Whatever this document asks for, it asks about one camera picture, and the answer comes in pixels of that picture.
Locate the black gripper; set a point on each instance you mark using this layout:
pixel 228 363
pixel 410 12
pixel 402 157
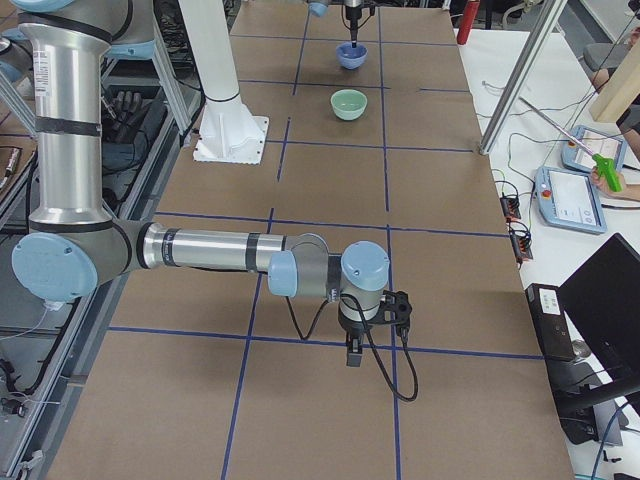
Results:
pixel 351 328
pixel 353 11

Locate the blue ceramic bowl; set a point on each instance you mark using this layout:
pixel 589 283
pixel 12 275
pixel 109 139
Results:
pixel 351 56

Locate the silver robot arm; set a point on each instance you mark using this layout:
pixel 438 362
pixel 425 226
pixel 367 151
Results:
pixel 318 8
pixel 75 245

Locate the green ceramic bowl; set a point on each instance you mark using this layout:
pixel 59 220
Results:
pixel 348 104

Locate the person's hand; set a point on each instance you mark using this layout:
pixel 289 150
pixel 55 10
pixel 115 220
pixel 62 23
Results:
pixel 602 184

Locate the red fire extinguisher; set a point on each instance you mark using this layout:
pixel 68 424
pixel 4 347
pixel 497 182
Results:
pixel 467 20

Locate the brown paper table mat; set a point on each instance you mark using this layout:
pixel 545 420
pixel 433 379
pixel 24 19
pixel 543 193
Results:
pixel 209 376

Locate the black monitor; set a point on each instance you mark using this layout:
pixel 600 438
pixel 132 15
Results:
pixel 602 300

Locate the far teach pendant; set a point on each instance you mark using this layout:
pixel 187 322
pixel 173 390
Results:
pixel 608 145

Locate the teach pendant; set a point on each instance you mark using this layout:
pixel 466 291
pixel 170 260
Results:
pixel 608 145
pixel 568 200

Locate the near teach pendant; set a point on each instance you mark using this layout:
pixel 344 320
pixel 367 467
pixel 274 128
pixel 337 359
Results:
pixel 568 200

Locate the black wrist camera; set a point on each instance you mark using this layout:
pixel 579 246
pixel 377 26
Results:
pixel 395 310

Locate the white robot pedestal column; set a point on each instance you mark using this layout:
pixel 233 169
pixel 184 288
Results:
pixel 228 132

